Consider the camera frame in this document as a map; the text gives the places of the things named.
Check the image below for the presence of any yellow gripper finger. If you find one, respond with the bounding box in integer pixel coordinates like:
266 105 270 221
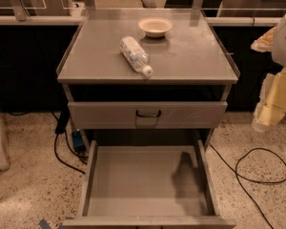
252 68 286 132

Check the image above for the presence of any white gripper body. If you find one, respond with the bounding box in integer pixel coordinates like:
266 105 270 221
251 27 276 52

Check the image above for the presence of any clear plastic water bottle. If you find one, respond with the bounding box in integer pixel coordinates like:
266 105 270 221
120 36 153 77

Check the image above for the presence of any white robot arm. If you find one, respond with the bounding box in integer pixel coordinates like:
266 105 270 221
251 13 286 132

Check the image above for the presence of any grey drawer cabinet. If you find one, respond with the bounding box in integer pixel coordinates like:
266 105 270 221
57 9 239 147

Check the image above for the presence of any closed grey top drawer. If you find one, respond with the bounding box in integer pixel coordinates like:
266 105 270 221
69 101 227 129

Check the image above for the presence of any white paper bowl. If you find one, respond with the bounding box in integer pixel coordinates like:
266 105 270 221
138 17 173 38

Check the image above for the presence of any blue power adapter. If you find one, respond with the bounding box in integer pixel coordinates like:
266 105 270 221
71 131 86 152

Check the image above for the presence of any blue tape piece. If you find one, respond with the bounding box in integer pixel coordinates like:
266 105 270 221
38 219 51 229

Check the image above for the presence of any black floor cable right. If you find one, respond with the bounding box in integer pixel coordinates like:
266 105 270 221
209 142 286 229

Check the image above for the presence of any black floor cable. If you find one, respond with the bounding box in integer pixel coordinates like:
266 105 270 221
209 142 286 229
51 111 89 176

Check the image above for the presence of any black drawer handle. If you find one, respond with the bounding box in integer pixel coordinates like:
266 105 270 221
135 110 162 118

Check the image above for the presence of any black floor cable left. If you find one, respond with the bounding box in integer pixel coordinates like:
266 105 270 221
51 111 89 176

